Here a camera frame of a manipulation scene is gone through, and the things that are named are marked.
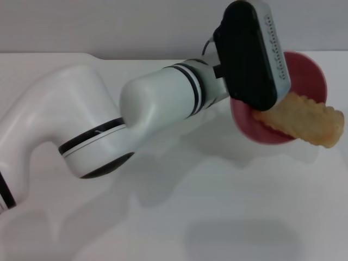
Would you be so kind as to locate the pink plastic bowl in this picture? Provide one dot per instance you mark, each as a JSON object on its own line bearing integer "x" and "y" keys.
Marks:
{"x": 304, "y": 79}

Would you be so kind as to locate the ridged golden bread loaf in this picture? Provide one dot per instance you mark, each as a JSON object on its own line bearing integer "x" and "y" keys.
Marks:
{"x": 307, "y": 119}

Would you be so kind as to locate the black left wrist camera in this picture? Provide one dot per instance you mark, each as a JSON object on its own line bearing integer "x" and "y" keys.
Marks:
{"x": 244, "y": 54}

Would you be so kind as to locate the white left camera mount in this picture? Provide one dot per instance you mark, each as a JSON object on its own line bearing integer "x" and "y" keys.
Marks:
{"x": 210, "y": 81}

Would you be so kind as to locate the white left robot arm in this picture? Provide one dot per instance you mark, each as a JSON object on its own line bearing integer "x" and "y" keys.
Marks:
{"x": 81, "y": 103}

